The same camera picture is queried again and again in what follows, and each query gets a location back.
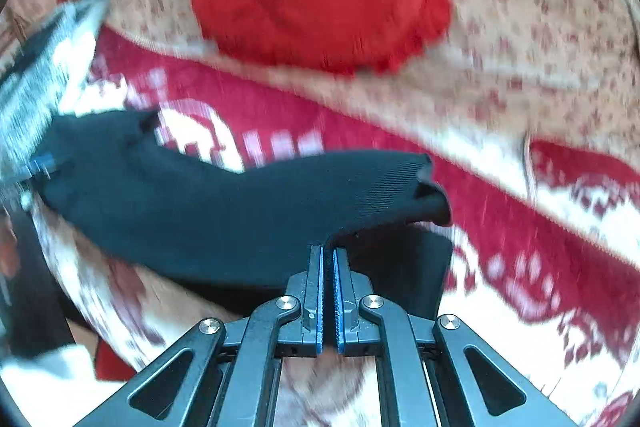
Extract black pants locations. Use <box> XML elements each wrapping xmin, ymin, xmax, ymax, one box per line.
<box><xmin>37</xmin><ymin>109</ymin><xmax>453</xmax><ymax>320</ymax></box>

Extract white quilted cloth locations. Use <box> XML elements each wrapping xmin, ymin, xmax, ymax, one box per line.
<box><xmin>0</xmin><ymin>344</ymin><xmax>103</xmax><ymax>413</ymax></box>

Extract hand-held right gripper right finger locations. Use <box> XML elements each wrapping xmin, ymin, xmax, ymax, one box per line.
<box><xmin>332</xmin><ymin>247</ymin><xmax>576</xmax><ymax>427</ymax></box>

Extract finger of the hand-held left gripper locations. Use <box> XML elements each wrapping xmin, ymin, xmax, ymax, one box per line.
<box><xmin>0</xmin><ymin>152</ymin><xmax>68</xmax><ymax>208</ymax></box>

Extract red and white plush blanket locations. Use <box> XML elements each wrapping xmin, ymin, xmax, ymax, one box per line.
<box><xmin>30</xmin><ymin>27</ymin><xmax>640</xmax><ymax>427</ymax></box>

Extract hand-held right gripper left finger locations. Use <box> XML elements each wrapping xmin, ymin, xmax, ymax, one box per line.
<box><xmin>75</xmin><ymin>244</ymin><xmax>326</xmax><ymax>427</ymax></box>

